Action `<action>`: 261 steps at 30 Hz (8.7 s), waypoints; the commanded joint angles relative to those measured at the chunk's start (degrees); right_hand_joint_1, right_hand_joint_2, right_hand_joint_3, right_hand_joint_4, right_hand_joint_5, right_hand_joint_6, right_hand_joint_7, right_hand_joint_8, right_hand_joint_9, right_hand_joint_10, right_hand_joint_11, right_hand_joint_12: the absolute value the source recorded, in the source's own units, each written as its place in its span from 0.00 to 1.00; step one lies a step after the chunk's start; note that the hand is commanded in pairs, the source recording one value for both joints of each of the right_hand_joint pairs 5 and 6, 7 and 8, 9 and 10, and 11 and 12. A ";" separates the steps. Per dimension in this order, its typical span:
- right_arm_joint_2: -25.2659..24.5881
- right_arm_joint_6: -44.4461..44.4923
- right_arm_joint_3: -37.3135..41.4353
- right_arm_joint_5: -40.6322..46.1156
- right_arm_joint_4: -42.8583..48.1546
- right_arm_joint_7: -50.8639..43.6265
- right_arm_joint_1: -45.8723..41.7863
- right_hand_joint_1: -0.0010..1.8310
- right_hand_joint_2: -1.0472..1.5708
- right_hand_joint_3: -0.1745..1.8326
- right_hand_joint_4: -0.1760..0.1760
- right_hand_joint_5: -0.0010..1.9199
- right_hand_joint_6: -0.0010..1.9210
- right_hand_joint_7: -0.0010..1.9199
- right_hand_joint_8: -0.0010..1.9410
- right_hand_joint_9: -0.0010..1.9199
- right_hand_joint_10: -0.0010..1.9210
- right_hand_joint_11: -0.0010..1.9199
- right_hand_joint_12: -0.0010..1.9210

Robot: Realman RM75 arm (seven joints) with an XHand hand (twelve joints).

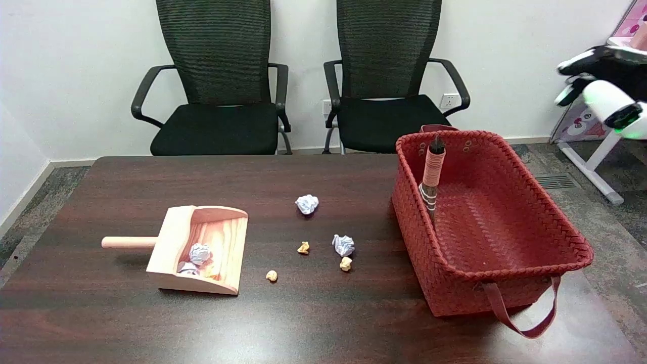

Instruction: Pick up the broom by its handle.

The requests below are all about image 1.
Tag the small yellow paper scrap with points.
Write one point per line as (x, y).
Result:
(212, 273)
(303, 247)
(345, 263)
(271, 275)

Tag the white crumpled paper ball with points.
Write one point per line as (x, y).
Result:
(187, 269)
(343, 245)
(199, 253)
(307, 204)

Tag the white wall outlet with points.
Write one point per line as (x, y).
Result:
(448, 100)
(326, 106)

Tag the red woven basket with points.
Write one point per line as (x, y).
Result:
(485, 227)

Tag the wooden dustpan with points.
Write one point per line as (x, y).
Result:
(202, 237)

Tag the floor vent grille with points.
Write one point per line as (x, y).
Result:
(556, 181)

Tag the straw hand broom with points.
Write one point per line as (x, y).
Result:
(433, 169)

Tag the pink white children's desk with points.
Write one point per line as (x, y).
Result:
(589, 162)

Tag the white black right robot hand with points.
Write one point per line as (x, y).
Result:
(604, 96)

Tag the black mesh office chair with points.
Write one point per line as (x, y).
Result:
(217, 121)
(384, 116)

